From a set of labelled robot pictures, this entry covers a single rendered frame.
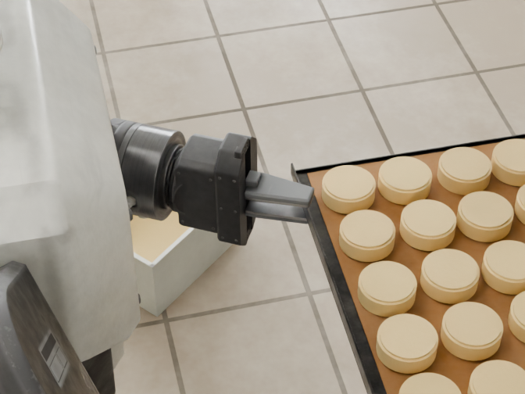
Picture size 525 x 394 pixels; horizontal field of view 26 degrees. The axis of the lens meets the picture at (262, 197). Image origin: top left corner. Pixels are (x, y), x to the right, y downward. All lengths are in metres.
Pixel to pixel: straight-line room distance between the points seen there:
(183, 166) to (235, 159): 0.05
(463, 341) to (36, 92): 0.43
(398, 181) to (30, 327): 0.57
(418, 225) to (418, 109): 1.77
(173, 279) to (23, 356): 1.78
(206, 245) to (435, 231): 1.36
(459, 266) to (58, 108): 0.44
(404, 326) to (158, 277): 1.34
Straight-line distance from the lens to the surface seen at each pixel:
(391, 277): 0.98
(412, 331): 0.95
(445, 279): 0.99
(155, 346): 2.28
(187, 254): 2.30
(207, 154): 1.05
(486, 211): 1.05
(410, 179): 1.07
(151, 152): 1.06
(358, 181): 1.06
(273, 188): 1.05
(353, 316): 0.98
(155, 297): 2.28
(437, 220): 1.03
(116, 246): 0.67
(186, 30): 3.02
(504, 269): 1.00
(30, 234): 0.62
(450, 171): 1.08
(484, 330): 0.96
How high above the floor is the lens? 1.80
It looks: 45 degrees down
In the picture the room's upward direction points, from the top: straight up
